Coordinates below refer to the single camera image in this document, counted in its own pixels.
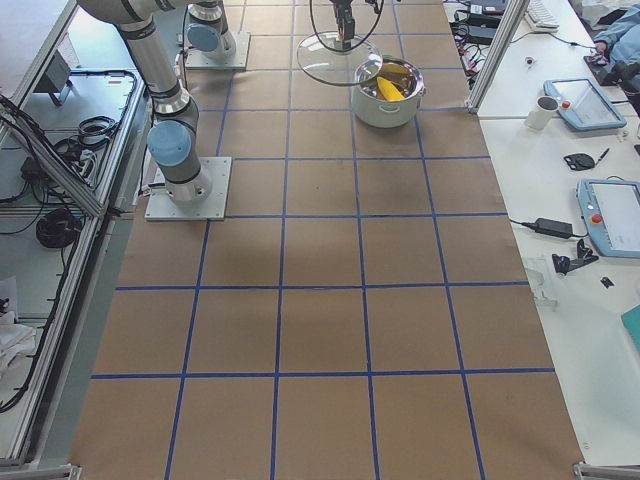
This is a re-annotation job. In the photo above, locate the pale green cooking pot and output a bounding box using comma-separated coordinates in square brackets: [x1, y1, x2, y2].
[351, 55, 426, 128]

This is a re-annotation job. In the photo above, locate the upper teach pendant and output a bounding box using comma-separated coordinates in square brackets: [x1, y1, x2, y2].
[543, 78, 627, 132]

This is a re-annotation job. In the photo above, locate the black camera bracket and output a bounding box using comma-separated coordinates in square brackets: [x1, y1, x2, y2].
[551, 238, 599, 276]

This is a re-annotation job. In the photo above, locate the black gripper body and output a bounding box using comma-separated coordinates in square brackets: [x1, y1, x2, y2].
[333, 0, 355, 42]

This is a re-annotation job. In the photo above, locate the aluminium frame post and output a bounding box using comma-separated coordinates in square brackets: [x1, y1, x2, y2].
[467, 0, 529, 114]

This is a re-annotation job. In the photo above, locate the black pen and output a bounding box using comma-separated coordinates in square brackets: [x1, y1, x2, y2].
[595, 148, 610, 165]

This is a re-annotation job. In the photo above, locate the person in blue jacket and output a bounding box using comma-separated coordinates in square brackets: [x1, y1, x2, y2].
[593, 4, 639, 81]

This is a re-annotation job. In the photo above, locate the white paper cup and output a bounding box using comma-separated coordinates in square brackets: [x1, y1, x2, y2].
[524, 95, 559, 131]

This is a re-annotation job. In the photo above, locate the lower teach pendant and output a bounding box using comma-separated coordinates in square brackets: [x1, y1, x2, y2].
[576, 179, 639, 259]

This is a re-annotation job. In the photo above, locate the teach pendant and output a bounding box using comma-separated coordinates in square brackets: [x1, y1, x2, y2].
[543, 78, 627, 132]
[576, 179, 639, 259]

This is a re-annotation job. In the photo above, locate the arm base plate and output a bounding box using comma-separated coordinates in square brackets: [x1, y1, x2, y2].
[186, 31, 251, 71]
[145, 157, 232, 221]

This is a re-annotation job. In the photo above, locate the white keyboard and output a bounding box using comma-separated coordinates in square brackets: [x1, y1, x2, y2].
[524, 0, 559, 33]

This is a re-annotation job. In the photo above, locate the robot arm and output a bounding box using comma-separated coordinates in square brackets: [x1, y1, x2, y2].
[186, 1, 236, 60]
[78, 1, 236, 203]

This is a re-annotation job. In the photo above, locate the coiled black cable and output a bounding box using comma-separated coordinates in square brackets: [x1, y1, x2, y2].
[35, 208, 84, 249]

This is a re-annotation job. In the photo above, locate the black power adapter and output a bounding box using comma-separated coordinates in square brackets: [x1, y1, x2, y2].
[534, 218, 574, 239]

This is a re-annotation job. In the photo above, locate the yellow corn cob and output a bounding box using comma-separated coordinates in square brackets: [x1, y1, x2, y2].
[376, 77, 404, 102]

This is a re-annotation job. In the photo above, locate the glass pot lid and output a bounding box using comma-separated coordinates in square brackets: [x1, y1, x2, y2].
[296, 31, 383, 87]

